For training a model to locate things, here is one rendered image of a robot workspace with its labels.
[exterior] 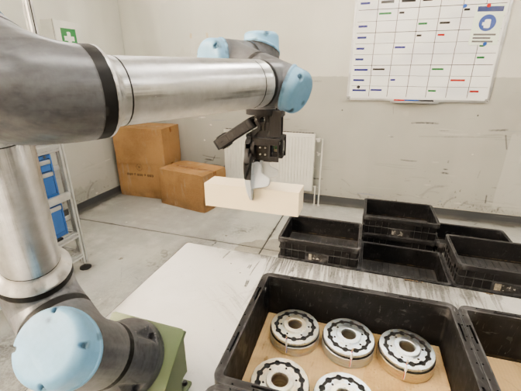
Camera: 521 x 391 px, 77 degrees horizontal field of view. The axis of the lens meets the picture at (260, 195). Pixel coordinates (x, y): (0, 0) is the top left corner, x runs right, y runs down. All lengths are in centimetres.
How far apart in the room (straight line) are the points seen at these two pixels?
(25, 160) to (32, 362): 29
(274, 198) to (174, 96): 43
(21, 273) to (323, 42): 316
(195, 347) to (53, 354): 42
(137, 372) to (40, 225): 32
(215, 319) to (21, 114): 79
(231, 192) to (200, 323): 40
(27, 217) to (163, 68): 29
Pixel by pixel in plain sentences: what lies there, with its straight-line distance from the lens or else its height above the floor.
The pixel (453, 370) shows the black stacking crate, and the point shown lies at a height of 86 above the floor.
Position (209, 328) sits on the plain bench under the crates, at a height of 70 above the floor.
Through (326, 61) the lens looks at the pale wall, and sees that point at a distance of 343.
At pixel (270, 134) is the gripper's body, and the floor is 123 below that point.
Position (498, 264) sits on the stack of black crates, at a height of 49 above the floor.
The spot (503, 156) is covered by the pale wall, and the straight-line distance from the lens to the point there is 368.
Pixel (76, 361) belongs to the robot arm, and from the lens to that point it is 59.
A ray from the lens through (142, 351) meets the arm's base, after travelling 71.
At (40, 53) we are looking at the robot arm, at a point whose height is 138.
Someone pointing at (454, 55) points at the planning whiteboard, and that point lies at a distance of 345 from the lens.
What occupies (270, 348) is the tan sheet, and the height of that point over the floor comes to 83.
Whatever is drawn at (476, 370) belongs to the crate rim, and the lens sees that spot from 67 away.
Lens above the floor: 136
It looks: 21 degrees down
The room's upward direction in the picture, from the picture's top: straight up
